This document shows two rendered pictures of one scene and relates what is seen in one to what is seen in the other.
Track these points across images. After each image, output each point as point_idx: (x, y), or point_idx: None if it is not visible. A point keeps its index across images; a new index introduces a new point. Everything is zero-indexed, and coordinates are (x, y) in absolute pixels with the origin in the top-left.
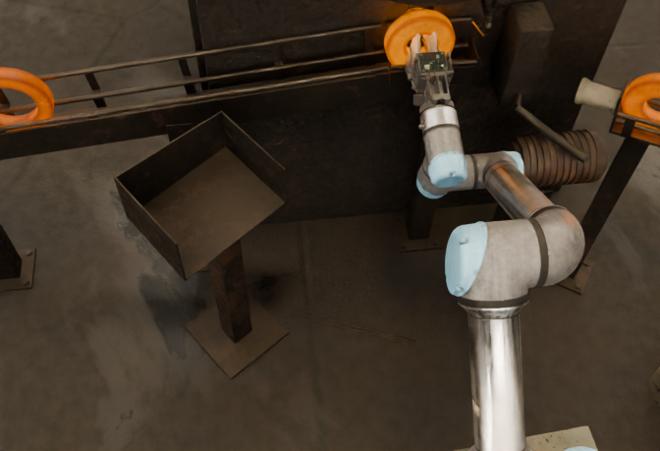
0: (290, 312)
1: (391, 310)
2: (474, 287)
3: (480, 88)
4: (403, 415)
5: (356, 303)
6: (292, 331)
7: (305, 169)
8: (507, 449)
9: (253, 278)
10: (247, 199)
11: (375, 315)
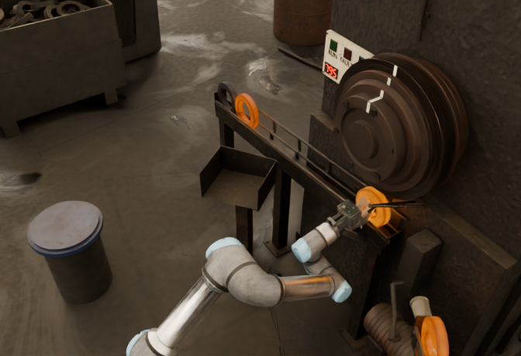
0: None
1: (296, 340)
2: (208, 258)
3: None
4: None
5: (291, 320)
6: None
7: (329, 244)
8: (159, 333)
9: (277, 269)
10: (251, 198)
11: (288, 333)
